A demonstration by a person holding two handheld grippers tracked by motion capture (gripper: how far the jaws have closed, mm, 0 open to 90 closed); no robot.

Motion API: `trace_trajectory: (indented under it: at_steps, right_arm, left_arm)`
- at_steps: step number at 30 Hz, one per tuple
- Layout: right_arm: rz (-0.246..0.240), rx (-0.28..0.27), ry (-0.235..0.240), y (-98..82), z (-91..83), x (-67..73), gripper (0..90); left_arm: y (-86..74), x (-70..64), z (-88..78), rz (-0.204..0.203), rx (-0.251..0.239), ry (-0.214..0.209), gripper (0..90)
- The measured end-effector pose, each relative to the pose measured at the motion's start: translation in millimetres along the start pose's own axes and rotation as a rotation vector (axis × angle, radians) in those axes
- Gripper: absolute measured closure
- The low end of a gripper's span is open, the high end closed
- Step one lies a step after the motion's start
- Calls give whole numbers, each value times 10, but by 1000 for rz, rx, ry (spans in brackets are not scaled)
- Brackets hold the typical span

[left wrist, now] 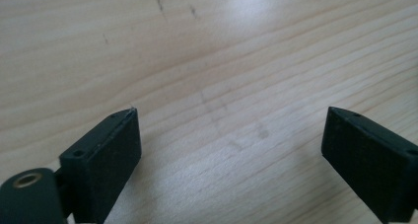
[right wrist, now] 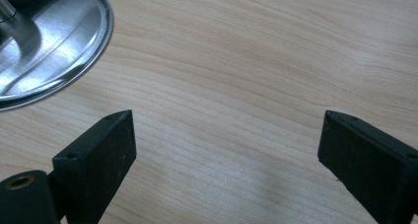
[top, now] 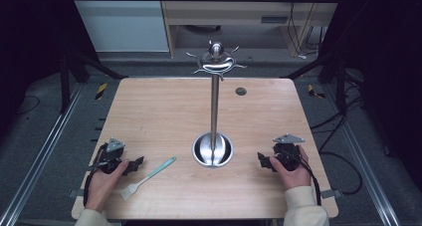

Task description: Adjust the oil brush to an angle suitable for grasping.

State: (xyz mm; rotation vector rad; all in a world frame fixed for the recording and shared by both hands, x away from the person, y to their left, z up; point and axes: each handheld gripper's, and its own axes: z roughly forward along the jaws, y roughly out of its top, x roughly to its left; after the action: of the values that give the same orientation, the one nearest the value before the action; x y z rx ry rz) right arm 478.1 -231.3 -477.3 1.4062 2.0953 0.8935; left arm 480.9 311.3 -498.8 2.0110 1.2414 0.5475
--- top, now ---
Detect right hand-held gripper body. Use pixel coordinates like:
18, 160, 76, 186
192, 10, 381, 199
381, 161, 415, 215
272, 133, 307, 172

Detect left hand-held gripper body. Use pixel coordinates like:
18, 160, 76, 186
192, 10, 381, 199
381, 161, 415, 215
98, 136, 130, 174

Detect person's right hand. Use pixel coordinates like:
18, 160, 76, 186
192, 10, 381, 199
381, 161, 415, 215
269, 144, 314, 191

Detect person's left hand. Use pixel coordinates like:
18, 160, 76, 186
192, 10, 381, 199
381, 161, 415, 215
85, 159, 130, 214

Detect yellow black tape strip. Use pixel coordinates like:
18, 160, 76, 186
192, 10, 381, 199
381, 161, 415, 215
95, 82, 109, 102
307, 84, 326, 101

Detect steel utensil rack stand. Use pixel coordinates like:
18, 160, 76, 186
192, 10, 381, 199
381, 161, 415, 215
185, 40, 249, 169

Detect black metal stand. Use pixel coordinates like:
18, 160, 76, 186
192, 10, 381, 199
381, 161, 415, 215
281, 52, 350, 115
59, 51, 129, 114

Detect white cabinet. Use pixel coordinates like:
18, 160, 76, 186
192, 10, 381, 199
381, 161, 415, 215
67, 0, 170, 54

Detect dark curtain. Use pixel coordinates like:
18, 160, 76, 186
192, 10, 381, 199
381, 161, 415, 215
0, 0, 101, 140
317, 0, 422, 187

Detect teal handled basting brush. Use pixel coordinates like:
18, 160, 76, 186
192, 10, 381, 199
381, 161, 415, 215
119, 156, 178, 201

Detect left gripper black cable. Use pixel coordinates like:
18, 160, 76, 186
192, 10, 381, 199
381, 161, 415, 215
82, 143, 110, 207

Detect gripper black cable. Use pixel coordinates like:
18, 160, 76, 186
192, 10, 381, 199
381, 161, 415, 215
82, 143, 110, 207
282, 147, 323, 207

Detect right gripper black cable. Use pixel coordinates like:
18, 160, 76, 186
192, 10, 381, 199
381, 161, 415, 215
282, 147, 323, 207

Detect black floor cables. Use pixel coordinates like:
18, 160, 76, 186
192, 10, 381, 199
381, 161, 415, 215
310, 70, 365, 196

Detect aluminium floor rail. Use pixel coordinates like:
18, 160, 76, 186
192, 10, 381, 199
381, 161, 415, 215
0, 82, 85, 226
321, 82, 403, 226

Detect thin black floor cable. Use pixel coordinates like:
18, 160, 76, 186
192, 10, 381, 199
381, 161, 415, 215
15, 94, 42, 116

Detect black desk cables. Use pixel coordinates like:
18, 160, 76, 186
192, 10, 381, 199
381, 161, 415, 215
286, 0, 328, 60

